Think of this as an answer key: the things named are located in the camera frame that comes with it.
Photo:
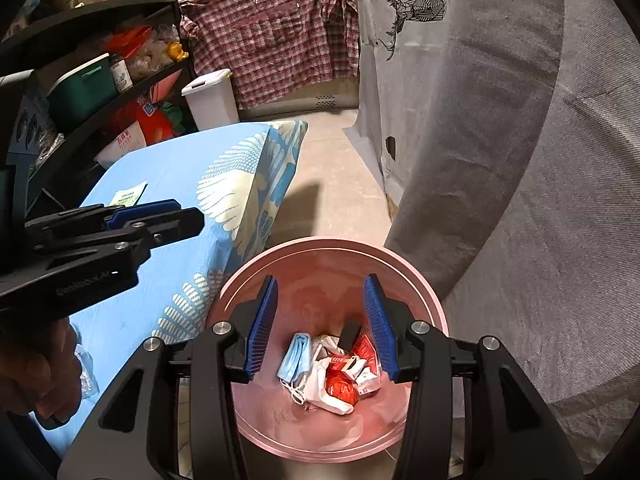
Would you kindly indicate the red medicine box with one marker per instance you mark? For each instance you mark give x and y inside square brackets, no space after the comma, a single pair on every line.
[367,355]

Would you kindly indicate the blue face mask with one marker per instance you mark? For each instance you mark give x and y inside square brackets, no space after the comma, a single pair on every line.
[295,360]

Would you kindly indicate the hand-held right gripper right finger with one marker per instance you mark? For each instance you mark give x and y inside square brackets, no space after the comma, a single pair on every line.
[377,330]

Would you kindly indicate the pink round bin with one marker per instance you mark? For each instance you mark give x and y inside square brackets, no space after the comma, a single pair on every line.
[320,280]

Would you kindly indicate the small red bag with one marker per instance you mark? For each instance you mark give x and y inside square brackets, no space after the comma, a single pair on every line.
[130,37]

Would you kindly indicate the clear plastic bag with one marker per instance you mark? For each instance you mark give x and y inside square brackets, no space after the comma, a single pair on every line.
[86,375]

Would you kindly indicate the white deer print curtain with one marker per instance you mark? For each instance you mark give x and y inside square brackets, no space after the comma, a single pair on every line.
[400,60]

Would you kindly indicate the blue patterned tablecloth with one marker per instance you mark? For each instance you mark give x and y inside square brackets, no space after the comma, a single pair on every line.
[175,185]

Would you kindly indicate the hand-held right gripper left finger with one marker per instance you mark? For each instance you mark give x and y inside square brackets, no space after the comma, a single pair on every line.
[262,330]

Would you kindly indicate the white tissue packet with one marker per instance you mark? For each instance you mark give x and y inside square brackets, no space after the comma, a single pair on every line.
[327,345]

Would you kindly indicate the white lidded bin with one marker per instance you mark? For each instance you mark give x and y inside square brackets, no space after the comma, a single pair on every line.
[212,105]

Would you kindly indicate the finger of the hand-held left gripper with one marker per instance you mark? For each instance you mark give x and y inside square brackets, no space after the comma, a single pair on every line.
[175,225]
[145,209]

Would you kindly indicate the white paper bag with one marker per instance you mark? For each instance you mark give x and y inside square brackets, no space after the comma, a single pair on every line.
[120,147]

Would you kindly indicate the green white pouch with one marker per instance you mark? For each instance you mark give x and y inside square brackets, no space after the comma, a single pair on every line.
[127,194]

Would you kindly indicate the red plastic bag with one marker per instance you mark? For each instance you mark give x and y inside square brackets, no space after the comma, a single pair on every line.
[340,390]

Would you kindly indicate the red plaid shirt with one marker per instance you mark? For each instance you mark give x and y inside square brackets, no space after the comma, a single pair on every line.
[270,35]

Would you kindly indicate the person's left hand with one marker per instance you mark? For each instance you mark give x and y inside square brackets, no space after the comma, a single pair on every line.
[40,375]

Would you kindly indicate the black shelf rack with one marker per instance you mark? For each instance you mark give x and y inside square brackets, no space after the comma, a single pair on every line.
[100,15]

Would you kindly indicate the white labelled jar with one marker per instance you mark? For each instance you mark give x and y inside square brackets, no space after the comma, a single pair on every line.
[121,77]

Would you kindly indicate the white paper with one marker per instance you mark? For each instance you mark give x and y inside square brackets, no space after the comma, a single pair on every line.
[315,385]

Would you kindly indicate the large red bag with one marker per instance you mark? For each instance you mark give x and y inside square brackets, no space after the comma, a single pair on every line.
[150,127]

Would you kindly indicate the green storage box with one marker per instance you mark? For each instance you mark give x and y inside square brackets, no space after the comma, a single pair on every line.
[82,95]

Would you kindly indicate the yellow toy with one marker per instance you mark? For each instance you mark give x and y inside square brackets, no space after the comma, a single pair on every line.
[176,50]

